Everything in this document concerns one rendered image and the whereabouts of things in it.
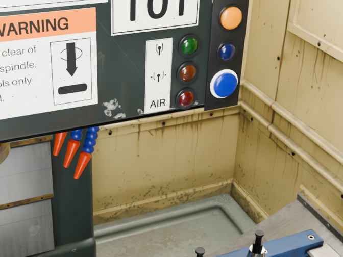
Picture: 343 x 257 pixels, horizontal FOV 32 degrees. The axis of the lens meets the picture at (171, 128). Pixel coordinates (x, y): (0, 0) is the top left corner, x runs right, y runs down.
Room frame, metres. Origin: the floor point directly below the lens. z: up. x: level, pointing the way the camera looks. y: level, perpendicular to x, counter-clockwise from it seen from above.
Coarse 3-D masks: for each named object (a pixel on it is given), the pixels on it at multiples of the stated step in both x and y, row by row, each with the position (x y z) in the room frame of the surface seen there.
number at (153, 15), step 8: (152, 0) 0.58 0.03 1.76; (160, 0) 0.58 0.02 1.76; (168, 0) 0.59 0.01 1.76; (176, 0) 0.59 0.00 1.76; (184, 0) 0.60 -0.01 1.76; (192, 0) 0.60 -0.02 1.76; (152, 8) 0.58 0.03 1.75; (160, 8) 0.58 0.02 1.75; (168, 8) 0.59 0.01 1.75; (176, 8) 0.59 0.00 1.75; (184, 8) 0.60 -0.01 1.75; (192, 8) 0.60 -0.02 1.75; (152, 16) 0.58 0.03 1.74; (160, 16) 0.58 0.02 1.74; (168, 16) 0.59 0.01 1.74; (176, 16) 0.59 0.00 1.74; (184, 16) 0.60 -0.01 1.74; (192, 16) 0.60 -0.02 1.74
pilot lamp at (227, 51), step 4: (228, 44) 0.62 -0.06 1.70; (224, 48) 0.61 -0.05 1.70; (228, 48) 0.62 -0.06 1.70; (232, 48) 0.62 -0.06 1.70; (220, 52) 0.61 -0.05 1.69; (224, 52) 0.61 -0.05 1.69; (228, 52) 0.62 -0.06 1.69; (232, 52) 0.62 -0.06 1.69; (220, 56) 0.61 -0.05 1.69; (224, 56) 0.61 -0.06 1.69; (228, 56) 0.62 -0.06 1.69; (232, 56) 0.62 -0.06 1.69
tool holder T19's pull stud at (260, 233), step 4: (256, 232) 0.75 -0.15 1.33; (260, 232) 0.75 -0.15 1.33; (256, 236) 0.75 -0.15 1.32; (260, 236) 0.75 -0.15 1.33; (256, 240) 0.75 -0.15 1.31; (260, 240) 0.75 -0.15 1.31; (256, 244) 0.75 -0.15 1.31; (260, 244) 0.75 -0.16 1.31; (252, 248) 0.75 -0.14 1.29; (256, 248) 0.75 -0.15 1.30; (260, 248) 0.75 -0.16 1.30
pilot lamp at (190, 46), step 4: (188, 40) 0.60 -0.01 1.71; (192, 40) 0.60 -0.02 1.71; (196, 40) 0.60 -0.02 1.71; (184, 44) 0.59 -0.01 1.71; (188, 44) 0.59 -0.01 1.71; (192, 44) 0.60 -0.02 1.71; (196, 44) 0.60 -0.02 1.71; (184, 48) 0.59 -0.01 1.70; (188, 48) 0.59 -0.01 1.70; (192, 48) 0.60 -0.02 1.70; (196, 48) 0.60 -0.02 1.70; (184, 52) 0.59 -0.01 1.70; (188, 52) 0.59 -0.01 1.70; (192, 52) 0.60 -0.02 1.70
